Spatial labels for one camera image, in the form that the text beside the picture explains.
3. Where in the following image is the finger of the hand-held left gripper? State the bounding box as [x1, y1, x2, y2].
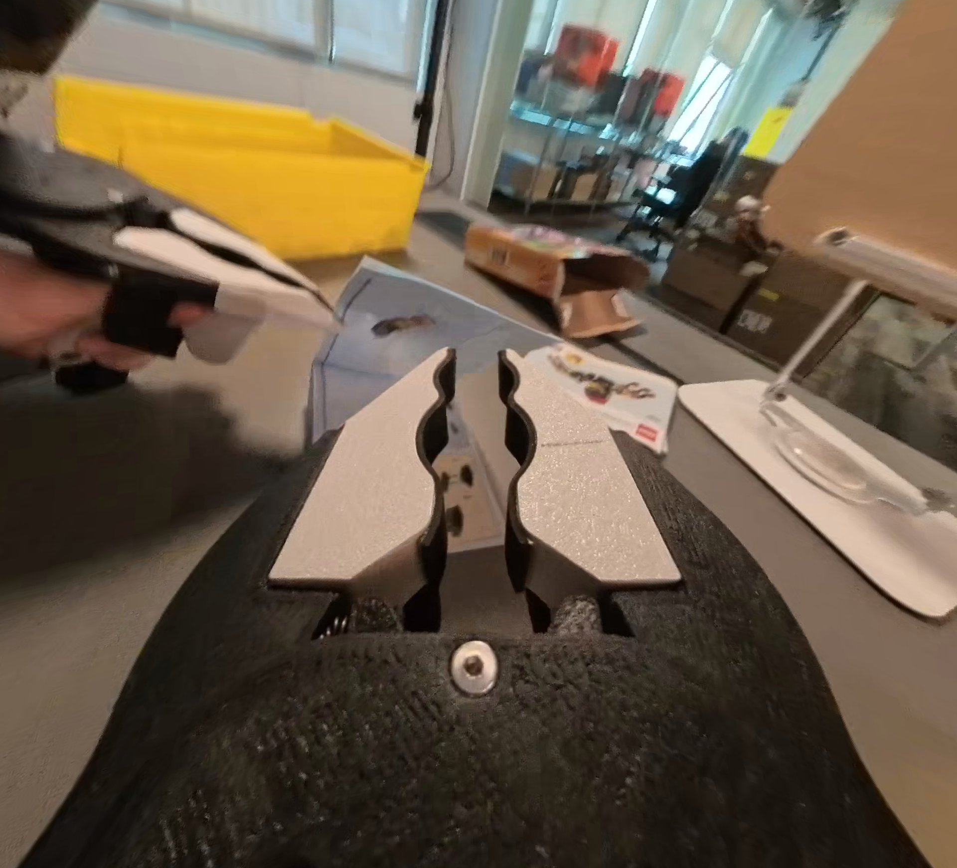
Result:
[112, 225, 346, 331]
[168, 209, 327, 302]

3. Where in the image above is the spider instruction booklet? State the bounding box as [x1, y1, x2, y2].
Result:
[523, 343, 680, 456]

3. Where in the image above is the snake instruction booklet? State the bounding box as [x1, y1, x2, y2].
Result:
[307, 255, 563, 557]

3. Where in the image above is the colourful lego set box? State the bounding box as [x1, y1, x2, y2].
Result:
[464, 224, 653, 340]

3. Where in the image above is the wire shelf rack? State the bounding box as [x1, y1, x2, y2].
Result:
[493, 91, 681, 215]

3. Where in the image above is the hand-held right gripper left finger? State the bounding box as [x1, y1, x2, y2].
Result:
[268, 348, 457, 611]

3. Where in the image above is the black pole stand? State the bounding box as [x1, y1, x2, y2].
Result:
[413, 0, 465, 160]

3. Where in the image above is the black office chair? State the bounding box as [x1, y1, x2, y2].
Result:
[621, 128, 750, 260]

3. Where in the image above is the yellow wall sign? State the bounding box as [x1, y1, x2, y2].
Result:
[744, 104, 795, 159]

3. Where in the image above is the pile of cardboard boxes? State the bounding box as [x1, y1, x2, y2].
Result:
[665, 158, 879, 364]

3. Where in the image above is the wooden board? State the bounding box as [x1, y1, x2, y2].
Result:
[763, 0, 957, 301]

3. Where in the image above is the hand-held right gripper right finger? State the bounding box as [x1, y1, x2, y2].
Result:
[497, 348, 683, 611]

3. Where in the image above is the person's left hand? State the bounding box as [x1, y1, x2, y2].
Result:
[0, 254, 212, 372]

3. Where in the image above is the clear stand with white base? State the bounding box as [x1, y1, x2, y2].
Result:
[676, 281, 957, 620]

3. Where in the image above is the red equipment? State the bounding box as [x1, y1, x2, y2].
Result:
[557, 23, 622, 92]
[636, 68, 685, 114]

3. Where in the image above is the yellow plastic bin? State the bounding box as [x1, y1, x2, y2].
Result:
[54, 74, 432, 262]

